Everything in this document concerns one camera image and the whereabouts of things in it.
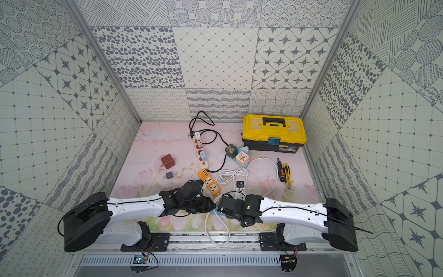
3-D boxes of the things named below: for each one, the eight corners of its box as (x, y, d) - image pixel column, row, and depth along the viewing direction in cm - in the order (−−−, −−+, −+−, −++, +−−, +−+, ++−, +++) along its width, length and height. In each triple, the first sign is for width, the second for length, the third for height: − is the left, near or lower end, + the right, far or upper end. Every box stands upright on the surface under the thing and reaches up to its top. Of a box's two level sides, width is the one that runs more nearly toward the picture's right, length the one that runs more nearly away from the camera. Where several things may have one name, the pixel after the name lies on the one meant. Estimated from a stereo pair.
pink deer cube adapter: (234, 163, 100) (234, 156, 93) (240, 157, 102) (241, 150, 96) (242, 170, 97) (242, 162, 91) (248, 163, 100) (249, 156, 93)
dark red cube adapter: (166, 170, 98) (164, 165, 95) (162, 162, 102) (160, 158, 98) (176, 165, 101) (174, 160, 97) (171, 158, 104) (169, 153, 100)
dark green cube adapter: (225, 156, 105) (225, 147, 98) (230, 151, 107) (231, 142, 100) (231, 161, 102) (232, 153, 95) (237, 156, 104) (238, 148, 98)
